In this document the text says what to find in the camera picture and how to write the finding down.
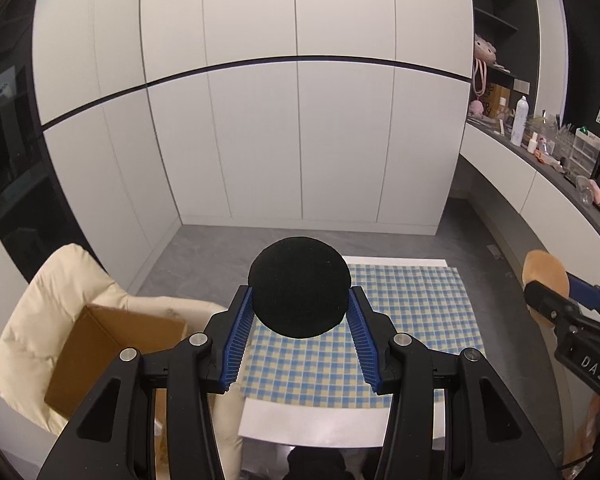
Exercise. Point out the small brown cardboard box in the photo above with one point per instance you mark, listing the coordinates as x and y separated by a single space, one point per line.
497 97

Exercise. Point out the dark wall shelf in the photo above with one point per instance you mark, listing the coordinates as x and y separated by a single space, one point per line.
505 10

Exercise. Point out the pink plush toy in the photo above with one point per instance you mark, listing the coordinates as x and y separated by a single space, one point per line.
485 50

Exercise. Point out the white wardrobe cabinets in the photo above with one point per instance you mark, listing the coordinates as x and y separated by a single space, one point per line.
305 135

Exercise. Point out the clear plastic cup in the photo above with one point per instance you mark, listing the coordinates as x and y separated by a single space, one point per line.
585 190

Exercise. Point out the clear drawer organizer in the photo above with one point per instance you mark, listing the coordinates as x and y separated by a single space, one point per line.
585 152

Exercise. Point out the pink plastic item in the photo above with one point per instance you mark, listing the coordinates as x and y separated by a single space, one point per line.
599 195

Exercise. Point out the small white bottle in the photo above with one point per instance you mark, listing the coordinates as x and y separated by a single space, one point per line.
532 146

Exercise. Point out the blue checkered tablecloth table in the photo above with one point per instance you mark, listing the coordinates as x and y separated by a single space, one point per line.
305 425

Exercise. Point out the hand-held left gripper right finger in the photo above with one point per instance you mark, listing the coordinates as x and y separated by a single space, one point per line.
365 345

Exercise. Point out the person's left leg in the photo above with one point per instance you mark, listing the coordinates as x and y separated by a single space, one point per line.
315 467

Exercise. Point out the cream padded armchair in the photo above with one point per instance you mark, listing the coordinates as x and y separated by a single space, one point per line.
55 280

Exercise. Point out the white spray bottle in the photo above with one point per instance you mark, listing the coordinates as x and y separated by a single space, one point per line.
519 125

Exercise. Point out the dark glass cabinet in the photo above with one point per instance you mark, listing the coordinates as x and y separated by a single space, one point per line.
10 135

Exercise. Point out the blue yellow checkered tablecloth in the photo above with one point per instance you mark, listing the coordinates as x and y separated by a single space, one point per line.
430 320

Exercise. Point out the clear acrylic brush organizer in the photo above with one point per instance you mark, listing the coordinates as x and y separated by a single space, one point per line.
555 135

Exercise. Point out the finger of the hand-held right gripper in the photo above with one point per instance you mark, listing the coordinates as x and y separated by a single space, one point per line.
547 297
587 292

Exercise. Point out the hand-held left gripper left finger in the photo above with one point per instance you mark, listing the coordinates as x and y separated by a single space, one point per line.
237 340

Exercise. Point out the pink octopus plush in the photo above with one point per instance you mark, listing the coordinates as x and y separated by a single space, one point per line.
476 108

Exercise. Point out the floor socket plate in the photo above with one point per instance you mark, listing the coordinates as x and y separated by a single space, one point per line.
495 251

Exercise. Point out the wall switch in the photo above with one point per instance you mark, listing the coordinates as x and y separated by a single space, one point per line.
521 87

